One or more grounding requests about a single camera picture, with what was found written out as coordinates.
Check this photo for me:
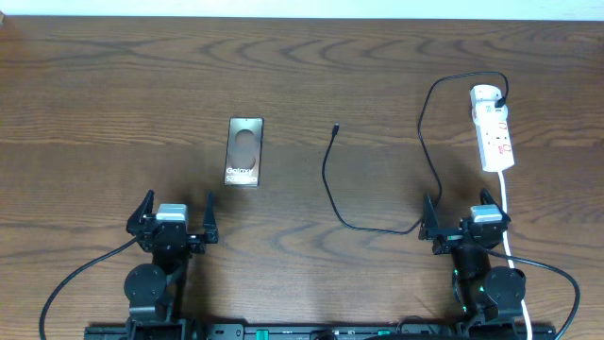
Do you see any white power strip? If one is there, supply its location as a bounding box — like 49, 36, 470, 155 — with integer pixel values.
468, 84, 515, 173

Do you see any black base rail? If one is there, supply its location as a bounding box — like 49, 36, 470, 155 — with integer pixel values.
83, 320, 528, 340

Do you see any white USB charger plug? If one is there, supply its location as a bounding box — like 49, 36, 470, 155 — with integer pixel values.
470, 84, 509, 127

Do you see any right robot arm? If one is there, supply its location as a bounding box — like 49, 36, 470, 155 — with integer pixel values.
419, 190, 527, 339

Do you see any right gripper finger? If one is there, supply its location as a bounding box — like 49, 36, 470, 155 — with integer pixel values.
480, 189, 511, 222
420, 195, 439, 231

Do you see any black USB charging cable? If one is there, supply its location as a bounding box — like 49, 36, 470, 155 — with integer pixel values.
321, 71, 511, 236

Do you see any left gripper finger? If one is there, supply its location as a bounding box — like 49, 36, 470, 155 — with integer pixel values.
126, 190, 155, 226
203, 192, 218, 236

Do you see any white power strip cord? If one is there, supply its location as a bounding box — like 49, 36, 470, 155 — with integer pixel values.
496, 170, 534, 340

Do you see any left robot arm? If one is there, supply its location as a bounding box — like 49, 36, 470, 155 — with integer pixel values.
124, 190, 219, 339

